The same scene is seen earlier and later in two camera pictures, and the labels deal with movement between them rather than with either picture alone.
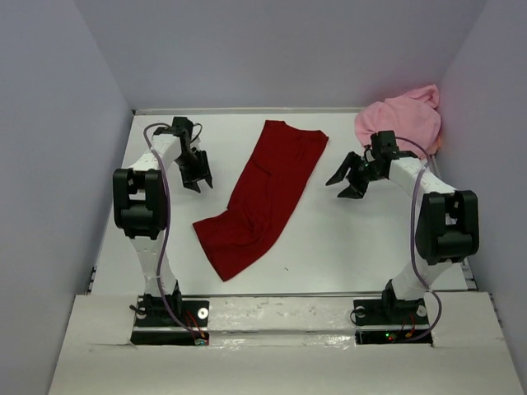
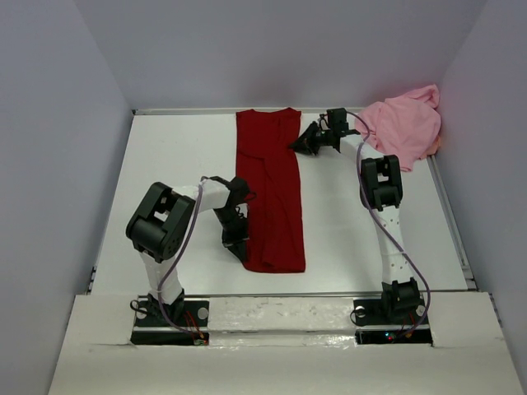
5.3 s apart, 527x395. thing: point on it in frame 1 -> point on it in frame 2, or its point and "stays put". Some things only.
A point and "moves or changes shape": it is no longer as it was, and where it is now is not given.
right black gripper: [357, 189] -> [305, 140]
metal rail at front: [254, 295] stays put
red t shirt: [264, 195] moves or changes shape
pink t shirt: [412, 118] stays put
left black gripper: [202, 172] -> [236, 243]
